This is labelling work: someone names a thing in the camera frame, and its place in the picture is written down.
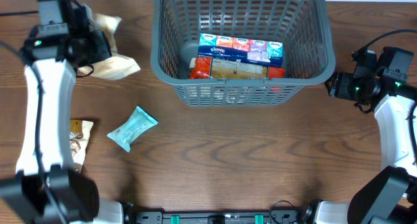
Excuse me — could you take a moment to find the cream snack pouch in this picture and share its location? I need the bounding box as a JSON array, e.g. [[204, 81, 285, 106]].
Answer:
[[78, 12, 141, 81]]

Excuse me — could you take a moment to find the teal snack packet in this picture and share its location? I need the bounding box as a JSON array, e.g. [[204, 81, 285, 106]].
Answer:
[[107, 105, 158, 152]]

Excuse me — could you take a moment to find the orange pasta packet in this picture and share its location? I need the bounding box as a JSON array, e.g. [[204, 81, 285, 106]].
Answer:
[[188, 56, 287, 80]]

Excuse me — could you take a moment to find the Kleenex tissue multipack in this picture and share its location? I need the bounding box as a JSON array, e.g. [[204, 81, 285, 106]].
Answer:
[[198, 33, 283, 67]]

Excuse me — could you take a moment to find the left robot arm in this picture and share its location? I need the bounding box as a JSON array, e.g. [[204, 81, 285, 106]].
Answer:
[[1, 0, 124, 223]]

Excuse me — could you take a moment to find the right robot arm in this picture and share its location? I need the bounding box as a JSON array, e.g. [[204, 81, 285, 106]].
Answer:
[[297, 46, 416, 223]]

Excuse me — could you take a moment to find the grey plastic basket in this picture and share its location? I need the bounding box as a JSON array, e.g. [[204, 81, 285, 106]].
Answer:
[[151, 0, 336, 105]]

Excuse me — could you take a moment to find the PanTree snack bag left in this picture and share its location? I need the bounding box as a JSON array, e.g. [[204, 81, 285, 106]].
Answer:
[[70, 119, 94, 173]]

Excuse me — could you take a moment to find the left black cable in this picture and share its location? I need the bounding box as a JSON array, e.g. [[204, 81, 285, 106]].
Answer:
[[0, 10, 39, 18]]

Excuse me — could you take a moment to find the black cable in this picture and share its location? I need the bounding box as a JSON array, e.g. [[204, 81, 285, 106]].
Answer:
[[361, 28, 417, 52], [0, 10, 39, 18]]

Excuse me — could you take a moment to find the right black cable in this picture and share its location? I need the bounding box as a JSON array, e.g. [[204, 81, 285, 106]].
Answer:
[[361, 28, 417, 52]]

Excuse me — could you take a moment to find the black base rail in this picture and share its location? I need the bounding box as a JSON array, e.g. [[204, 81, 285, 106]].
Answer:
[[122, 200, 314, 224]]

